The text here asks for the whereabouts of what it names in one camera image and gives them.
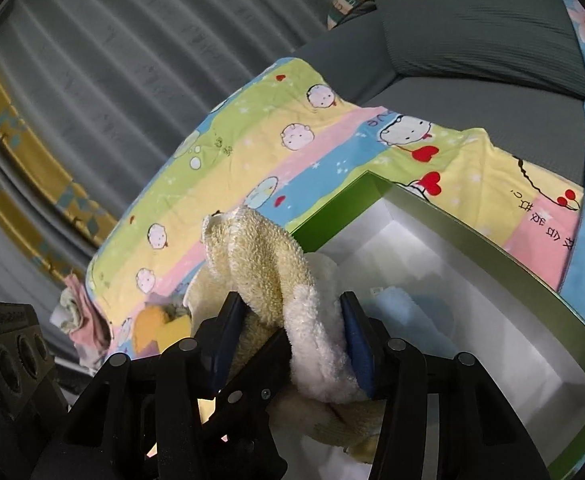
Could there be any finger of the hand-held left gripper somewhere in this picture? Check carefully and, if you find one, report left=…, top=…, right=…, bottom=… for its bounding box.
left=197, top=327, right=296, bottom=480

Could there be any yellow patterned curtain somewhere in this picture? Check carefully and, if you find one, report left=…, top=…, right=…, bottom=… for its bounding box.
left=0, top=55, right=118, bottom=281

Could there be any pink and white crumpled cloth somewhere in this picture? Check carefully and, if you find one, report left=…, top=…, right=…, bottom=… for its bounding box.
left=50, top=272, right=113, bottom=361

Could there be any light blue fluffy towel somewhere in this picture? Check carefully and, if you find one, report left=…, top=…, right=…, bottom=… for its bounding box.
left=367, top=285, right=456, bottom=361

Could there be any green box with white interior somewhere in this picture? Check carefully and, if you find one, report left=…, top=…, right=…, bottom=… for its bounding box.
left=291, top=170, right=585, bottom=480

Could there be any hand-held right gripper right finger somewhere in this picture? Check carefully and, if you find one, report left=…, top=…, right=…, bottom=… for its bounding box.
left=340, top=291, right=553, bottom=480

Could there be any cream and white fluffy towel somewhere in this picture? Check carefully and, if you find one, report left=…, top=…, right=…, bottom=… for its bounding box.
left=185, top=205, right=388, bottom=466

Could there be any grey curtain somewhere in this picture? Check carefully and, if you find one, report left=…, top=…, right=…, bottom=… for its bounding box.
left=0, top=0, right=343, bottom=311

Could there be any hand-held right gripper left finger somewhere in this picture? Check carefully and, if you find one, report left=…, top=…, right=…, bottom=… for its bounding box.
left=32, top=291, right=247, bottom=480

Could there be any striped cartoon printed blanket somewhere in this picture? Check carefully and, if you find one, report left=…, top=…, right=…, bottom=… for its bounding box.
left=85, top=57, right=585, bottom=361

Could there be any grey sofa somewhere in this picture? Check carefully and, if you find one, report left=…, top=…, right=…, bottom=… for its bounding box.
left=292, top=15, right=585, bottom=186

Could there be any grey sofa cushion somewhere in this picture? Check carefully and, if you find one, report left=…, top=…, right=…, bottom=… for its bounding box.
left=373, top=0, right=585, bottom=101

